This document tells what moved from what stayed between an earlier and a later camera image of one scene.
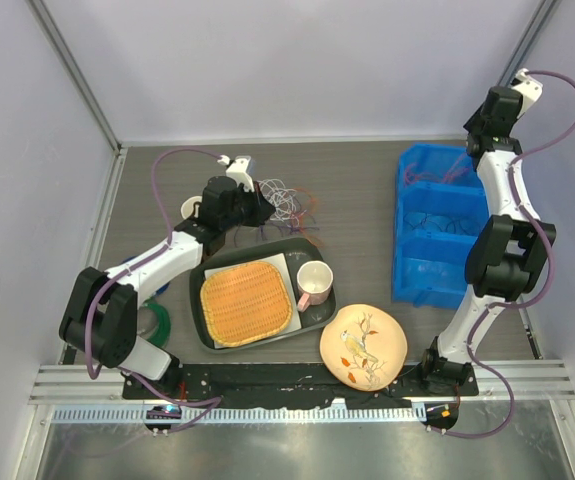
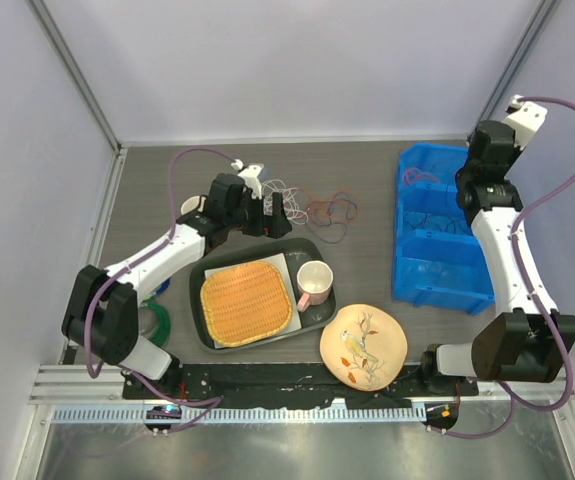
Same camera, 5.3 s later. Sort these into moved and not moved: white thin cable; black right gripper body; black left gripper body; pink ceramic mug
Moved: black right gripper body
Not moved: pink ceramic mug; white thin cable; black left gripper body
